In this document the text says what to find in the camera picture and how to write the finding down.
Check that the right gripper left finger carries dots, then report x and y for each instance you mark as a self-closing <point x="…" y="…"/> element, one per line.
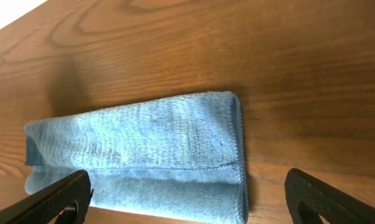
<point x="65" y="201"/>

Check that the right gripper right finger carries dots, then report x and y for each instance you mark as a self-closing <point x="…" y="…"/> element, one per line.
<point x="311" y="200"/>

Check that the blue cloth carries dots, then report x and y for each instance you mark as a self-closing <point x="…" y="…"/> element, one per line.
<point x="177" y="157"/>

